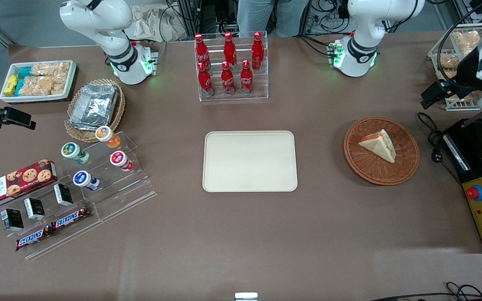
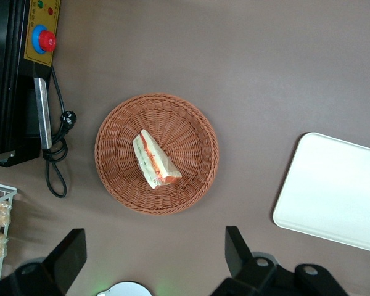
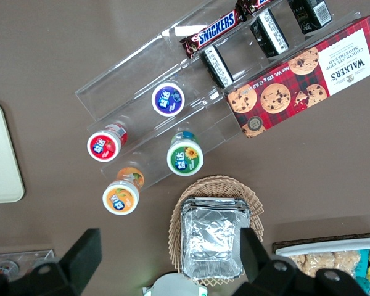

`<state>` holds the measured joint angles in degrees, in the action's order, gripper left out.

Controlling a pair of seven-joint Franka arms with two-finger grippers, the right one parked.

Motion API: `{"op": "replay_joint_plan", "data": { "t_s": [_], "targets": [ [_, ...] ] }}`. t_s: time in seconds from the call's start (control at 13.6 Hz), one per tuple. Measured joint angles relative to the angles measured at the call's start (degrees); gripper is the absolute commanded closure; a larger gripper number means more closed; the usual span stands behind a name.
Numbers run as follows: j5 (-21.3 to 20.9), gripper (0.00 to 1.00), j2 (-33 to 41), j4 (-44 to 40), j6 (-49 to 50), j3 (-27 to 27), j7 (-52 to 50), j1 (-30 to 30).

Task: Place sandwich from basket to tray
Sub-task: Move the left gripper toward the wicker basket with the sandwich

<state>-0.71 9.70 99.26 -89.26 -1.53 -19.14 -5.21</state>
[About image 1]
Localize black machine with yellow panel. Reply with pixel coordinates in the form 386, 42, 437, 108
443, 118, 482, 254

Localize blue lid yogurt cup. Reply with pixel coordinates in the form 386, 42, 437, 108
72, 171, 100, 191

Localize clear acrylic stepped cup stand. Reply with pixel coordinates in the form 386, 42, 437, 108
61, 132, 158, 222

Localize yellow snack packet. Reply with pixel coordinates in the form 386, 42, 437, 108
4, 74, 19, 97

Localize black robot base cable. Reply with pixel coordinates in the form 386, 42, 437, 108
295, 36, 334, 57

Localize Snickers chocolate bar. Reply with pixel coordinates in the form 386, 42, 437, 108
15, 226, 54, 252
51, 207, 92, 231

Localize clear rice cracker packet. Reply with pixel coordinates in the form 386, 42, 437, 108
51, 74, 69, 95
31, 62, 71, 78
18, 76, 54, 97

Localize beige cloth bag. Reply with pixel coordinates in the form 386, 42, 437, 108
126, 4, 187, 42

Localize clear acrylic bottle rack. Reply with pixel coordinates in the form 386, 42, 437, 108
194, 31, 269, 102

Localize person in blue jeans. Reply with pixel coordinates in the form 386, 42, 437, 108
237, 0, 310, 38

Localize small black box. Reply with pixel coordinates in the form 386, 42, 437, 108
54, 183, 74, 207
0, 208, 24, 232
23, 197, 46, 221

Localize light woven basket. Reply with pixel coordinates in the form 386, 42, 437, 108
64, 79, 126, 143

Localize beige plastic tray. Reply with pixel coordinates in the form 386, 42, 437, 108
203, 130, 298, 193

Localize green lid yogurt cup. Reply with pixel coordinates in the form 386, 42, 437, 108
61, 142, 91, 165

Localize white wire rack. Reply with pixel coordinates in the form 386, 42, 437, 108
428, 23, 482, 111

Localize black cable bundle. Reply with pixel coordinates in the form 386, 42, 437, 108
308, 0, 350, 34

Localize white rectangular snack tray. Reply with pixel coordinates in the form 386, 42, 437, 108
0, 60, 77, 104

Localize black cables at table edge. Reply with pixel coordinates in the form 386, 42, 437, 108
369, 282, 482, 301

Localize stack of foil containers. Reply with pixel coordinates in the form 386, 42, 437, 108
69, 84, 119, 130

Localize orange lid yogurt cup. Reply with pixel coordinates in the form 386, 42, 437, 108
95, 126, 121, 149

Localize clear acrylic stepped snack stand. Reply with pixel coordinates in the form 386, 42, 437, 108
7, 184, 103, 260

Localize aluminium frame posts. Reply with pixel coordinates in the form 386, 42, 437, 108
176, 0, 202, 36

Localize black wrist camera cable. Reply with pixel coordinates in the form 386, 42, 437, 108
437, 0, 482, 80

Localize brown wicker basket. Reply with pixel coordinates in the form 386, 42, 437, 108
344, 116, 420, 186

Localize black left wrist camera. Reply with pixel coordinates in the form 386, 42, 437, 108
421, 79, 461, 110

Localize red lid yogurt cup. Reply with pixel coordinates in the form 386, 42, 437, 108
110, 151, 135, 172

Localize black power cable with plug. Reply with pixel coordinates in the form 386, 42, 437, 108
417, 112, 463, 184

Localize red Walkers cookie box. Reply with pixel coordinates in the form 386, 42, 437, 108
0, 159, 58, 210

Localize triangular sandwich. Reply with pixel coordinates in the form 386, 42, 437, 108
358, 129, 397, 163

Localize red cola bottle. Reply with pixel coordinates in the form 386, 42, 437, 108
221, 61, 236, 96
240, 60, 254, 95
197, 62, 215, 97
251, 31, 264, 71
195, 33, 210, 69
223, 32, 237, 69

